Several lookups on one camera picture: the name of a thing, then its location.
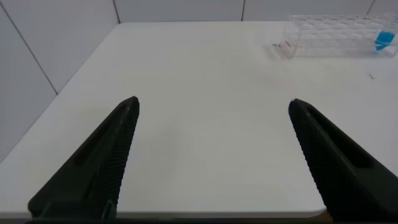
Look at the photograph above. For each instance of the blue pigment test tube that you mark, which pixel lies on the blue pigment test tube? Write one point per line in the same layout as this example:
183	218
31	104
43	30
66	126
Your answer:
384	39

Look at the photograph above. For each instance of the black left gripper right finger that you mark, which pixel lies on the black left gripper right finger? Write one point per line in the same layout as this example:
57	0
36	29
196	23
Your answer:
348	174

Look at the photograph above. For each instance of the clear acrylic test tube rack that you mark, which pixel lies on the clear acrylic test tube rack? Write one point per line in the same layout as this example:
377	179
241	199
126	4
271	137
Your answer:
329	40

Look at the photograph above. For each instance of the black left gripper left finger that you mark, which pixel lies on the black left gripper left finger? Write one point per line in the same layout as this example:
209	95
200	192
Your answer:
93	174

